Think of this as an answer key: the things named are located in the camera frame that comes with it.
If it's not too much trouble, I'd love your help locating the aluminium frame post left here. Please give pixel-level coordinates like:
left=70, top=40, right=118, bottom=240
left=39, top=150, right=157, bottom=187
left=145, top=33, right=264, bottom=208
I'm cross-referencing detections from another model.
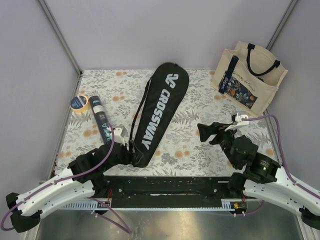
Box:
left=37, top=0, right=83, bottom=76

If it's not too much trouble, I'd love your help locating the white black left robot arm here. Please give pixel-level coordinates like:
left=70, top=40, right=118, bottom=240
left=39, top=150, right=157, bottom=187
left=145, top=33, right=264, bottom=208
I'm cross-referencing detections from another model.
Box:
left=5, top=141, right=131, bottom=233

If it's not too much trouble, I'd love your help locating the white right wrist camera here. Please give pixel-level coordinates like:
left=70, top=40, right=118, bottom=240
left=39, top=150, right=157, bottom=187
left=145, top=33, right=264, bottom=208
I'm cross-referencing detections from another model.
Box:
left=224, top=112, right=249, bottom=132

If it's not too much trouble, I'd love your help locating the cream canvas tote bag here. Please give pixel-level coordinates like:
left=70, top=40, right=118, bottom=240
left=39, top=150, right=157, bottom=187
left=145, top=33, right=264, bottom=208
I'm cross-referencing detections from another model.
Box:
left=210, top=41, right=288, bottom=117

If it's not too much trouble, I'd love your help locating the aluminium frame post right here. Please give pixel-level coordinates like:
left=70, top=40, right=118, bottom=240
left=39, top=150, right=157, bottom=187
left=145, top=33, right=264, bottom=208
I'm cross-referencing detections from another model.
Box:
left=266, top=0, right=300, bottom=51

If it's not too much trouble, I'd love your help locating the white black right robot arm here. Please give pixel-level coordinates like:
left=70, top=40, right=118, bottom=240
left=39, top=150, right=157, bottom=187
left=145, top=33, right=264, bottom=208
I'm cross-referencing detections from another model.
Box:
left=197, top=122, right=320, bottom=230

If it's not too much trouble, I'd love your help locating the floral patterned table mat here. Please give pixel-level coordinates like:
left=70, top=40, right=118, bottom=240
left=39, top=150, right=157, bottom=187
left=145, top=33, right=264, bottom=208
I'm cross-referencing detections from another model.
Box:
left=54, top=68, right=280, bottom=177

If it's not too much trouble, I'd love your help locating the black Boka shuttlecock tube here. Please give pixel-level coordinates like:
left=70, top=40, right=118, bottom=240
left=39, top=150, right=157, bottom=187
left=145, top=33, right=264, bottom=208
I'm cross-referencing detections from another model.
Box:
left=89, top=95, right=111, bottom=144

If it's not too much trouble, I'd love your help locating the aluminium frame post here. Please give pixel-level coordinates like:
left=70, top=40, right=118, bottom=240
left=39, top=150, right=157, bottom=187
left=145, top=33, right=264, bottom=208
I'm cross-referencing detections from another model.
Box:
left=266, top=0, right=300, bottom=51
left=37, top=0, right=83, bottom=76

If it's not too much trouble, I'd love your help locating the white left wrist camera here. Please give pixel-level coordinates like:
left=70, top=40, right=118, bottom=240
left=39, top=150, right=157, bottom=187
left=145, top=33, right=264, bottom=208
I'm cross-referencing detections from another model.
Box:
left=111, top=127, right=126, bottom=146

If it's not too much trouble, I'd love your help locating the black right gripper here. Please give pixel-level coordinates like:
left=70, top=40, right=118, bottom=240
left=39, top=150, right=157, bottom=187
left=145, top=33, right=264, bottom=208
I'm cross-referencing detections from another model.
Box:
left=196, top=121, right=239, bottom=168

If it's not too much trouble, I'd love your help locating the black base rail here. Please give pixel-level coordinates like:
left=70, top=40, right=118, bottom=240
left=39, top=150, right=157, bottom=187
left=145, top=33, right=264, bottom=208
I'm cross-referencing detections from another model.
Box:
left=48, top=172, right=258, bottom=216

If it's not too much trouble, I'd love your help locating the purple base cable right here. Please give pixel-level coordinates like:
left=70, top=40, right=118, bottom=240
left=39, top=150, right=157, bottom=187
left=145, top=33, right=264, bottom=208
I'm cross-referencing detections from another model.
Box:
left=234, top=197, right=267, bottom=217

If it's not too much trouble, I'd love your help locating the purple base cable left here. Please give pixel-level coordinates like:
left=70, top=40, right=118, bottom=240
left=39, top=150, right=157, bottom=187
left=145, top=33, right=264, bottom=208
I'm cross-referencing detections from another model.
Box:
left=84, top=194, right=133, bottom=235

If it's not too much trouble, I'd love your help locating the black Crossway racket cover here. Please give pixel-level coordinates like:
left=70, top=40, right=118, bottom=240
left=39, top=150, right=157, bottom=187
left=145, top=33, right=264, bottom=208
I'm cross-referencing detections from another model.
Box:
left=129, top=62, right=190, bottom=168

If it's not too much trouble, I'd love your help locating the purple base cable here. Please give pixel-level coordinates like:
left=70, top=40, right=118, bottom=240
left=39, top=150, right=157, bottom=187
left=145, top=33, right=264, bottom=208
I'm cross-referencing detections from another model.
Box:
left=84, top=194, right=133, bottom=235
left=234, top=197, right=267, bottom=217

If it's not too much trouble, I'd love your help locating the yellow masking tape roll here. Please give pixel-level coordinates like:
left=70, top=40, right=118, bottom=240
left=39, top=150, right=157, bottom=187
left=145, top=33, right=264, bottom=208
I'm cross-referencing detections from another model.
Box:
left=69, top=95, right=89, bottom=114

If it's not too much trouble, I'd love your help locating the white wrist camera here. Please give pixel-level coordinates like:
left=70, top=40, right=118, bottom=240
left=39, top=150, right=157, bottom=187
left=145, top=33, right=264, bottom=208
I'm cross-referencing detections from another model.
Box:
left=111, top=127, right=126, bottom=146
left=224, top=112, right=249, bottom=132

